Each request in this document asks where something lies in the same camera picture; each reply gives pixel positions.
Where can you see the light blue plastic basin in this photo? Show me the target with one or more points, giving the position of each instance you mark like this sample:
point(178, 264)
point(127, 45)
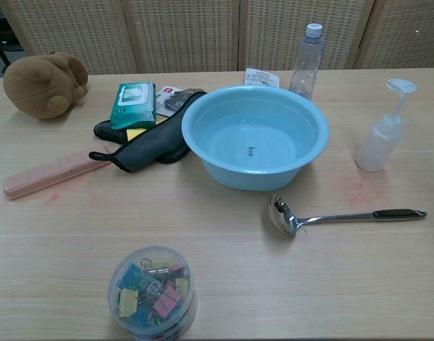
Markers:
point(238, 177)

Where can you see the clear plastic water bottle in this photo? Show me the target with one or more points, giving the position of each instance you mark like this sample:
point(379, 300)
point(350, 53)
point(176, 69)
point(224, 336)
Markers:
point(305, 67)

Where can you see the dark grey cloth with loop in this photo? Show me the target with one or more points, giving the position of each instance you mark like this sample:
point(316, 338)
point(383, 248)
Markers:
point(145, 149)

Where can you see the small snack packet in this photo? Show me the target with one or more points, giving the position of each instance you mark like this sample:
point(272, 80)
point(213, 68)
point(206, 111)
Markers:
point(168, 101)

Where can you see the yellow sponge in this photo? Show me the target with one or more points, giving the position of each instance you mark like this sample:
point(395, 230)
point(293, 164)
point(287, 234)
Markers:
point(133, 134)

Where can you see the white labelled packet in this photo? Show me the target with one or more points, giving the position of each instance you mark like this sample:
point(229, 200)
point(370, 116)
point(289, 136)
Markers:
point(261, 77)

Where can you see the green wet wipes pack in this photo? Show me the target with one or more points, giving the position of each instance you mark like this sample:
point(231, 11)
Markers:
point(133, 104)

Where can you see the black fabric pad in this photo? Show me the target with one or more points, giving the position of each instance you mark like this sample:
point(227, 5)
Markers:
point(103, 131)

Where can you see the clear jar of binder clips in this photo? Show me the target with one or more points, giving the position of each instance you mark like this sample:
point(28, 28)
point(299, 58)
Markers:
point(152, 295)

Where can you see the woven folding screen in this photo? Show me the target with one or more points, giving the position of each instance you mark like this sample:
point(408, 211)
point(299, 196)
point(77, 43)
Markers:
point(184, 32)

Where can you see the white squeeze bottle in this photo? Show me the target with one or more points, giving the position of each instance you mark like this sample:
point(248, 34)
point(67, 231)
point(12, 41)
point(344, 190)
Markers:
point(378, 145)

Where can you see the pink plastic case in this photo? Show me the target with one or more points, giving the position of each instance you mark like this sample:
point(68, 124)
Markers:
point(49, 175)

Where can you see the brown plush toy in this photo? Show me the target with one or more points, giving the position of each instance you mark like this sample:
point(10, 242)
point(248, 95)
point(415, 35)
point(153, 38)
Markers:
point(42, 85)

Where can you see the black tripod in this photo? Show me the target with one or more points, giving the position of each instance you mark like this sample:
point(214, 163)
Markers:
point(0, 46)

